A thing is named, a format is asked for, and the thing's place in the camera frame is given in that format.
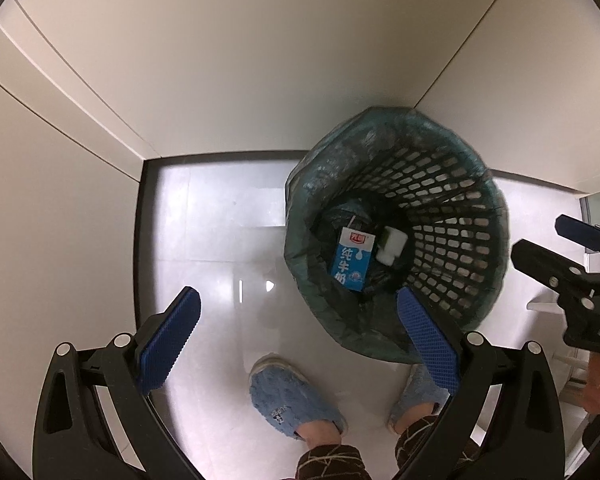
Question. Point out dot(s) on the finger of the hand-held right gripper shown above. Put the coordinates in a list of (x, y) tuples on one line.
[(545, 265), (577, 230)]

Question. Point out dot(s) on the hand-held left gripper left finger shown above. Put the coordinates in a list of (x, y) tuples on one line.
[(170, 340)]

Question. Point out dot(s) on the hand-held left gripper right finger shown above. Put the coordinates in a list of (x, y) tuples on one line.
[(425, 340)]

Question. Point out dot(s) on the small white box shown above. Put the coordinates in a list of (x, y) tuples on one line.
[(392, 245)]

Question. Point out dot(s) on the dark mesh waste basket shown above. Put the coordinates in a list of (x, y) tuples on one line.
[(320, 320)]

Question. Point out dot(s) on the blue milk carton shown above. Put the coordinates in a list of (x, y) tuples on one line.
[(350, 260)]

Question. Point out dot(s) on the black mesh wastebasket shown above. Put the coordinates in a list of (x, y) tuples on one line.
[(430, 185)]

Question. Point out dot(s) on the blue fuzzy slipper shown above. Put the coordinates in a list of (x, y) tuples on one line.
[(415, 395), (290, 395)]

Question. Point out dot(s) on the person's right leg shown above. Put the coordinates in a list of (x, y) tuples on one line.
[(417, 430)]

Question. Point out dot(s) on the person's leg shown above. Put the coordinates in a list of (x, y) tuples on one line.
[(417, 430), (330, 455)]

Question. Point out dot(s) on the person's left leg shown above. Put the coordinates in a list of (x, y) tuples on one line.
[(330, 455)]

